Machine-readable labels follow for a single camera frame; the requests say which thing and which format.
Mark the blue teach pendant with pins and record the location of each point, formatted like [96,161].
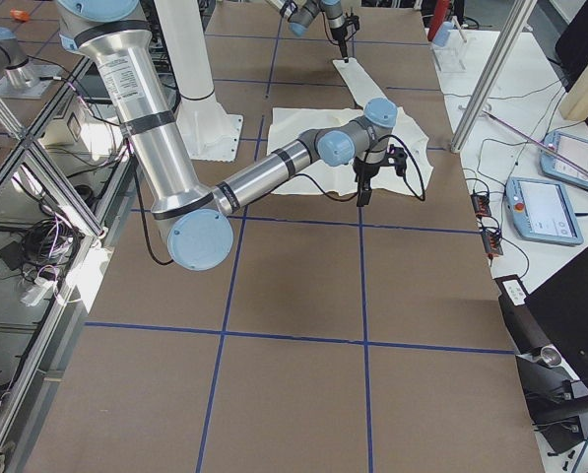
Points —
[541,211]
[572,148]

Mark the aluminium frame post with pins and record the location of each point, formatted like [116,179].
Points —
[513,26]

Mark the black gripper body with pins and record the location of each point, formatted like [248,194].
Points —
[339,33]
[365,169]

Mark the red cylinder bottle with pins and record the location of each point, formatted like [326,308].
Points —
[437,18]

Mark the white long-sleeve printed shirt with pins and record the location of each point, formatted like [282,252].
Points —
[333,171]

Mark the far blue teach pendant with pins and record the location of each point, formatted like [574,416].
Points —
[572,148]

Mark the clear acrylic rack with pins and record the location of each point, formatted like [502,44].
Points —
[451,58]

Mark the black power adapter box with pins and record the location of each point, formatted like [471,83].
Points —
[516,315]

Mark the small relay circuit board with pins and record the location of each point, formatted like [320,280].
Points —
[481,204]

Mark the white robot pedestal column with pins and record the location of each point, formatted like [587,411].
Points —
[208,131]

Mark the light blue cup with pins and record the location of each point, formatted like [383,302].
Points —
[442,35]

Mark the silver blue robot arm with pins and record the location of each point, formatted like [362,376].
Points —
[192,217]
[301,17]

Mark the third small robot arm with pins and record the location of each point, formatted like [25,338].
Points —
[20,77]

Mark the near blue teach pendant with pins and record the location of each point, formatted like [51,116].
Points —
[541,211]

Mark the aluminium side frame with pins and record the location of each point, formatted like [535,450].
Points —
[64,169]

